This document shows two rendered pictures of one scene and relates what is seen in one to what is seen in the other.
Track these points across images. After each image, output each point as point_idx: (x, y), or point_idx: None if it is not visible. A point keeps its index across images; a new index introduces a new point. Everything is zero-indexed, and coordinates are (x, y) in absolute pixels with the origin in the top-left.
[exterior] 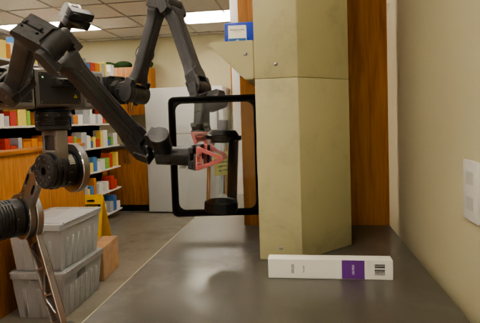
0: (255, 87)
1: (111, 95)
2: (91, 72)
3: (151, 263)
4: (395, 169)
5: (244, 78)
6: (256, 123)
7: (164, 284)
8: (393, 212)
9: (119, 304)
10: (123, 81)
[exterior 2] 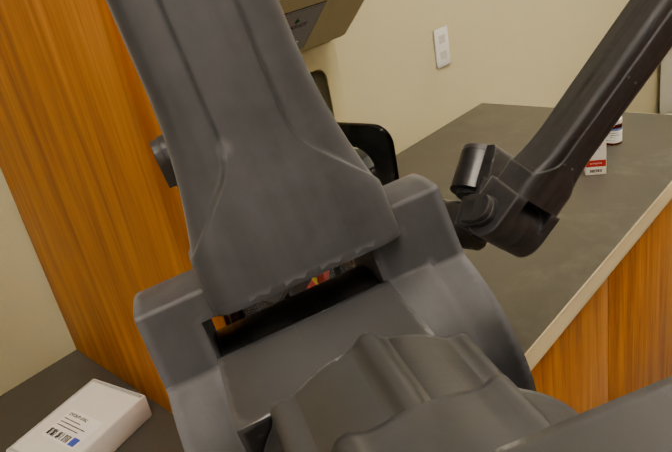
0: (335, 49)
1: (587, 60)
2: None
3: (535, 326)
4: (17, 267)
5: (344, 33)
6: (345, 107)
7: (530, 270)
8: (32, 352)
9: (588, 249)
10: (429, 362)
